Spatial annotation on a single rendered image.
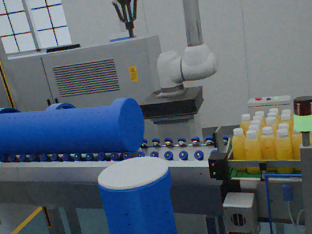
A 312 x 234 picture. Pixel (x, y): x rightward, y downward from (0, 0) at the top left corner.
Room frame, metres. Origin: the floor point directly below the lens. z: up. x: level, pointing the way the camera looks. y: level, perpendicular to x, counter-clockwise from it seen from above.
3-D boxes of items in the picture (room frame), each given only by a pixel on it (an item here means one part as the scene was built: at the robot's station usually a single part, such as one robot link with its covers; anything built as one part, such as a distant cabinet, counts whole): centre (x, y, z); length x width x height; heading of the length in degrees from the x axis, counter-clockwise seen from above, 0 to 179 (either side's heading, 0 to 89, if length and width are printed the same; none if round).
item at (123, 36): (3.58, 0.19, 1.48); 0.24 x 0.12 x 0.08; 81
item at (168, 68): (2.33, -0.14, 1.26); 0.18 x 0.16 x 0.22; 68
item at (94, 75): (3.85, 0.94, 0.72); 2.15 x 0.54 x 1.45; 73
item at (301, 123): (1.07, -0.46, 1.18); 0.06 x 0.06 x 0.05
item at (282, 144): (1.31, -0.47, 0.98); 0.07 x 0.07 x 0.16
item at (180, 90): (2.34, -0.11, 1.13); 0.22 x 0.18 x 0.06; 72
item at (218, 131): (1.56, -0.26, 0.99); 0.10 x 0.02 x 0.12; 155
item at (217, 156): (1.36, -0.22, 0.95); 0.10 x 0.07 x 0.10; 155
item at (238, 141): (1.42, -0.33, 0.98); 0.07 x 0.07 x 0.16
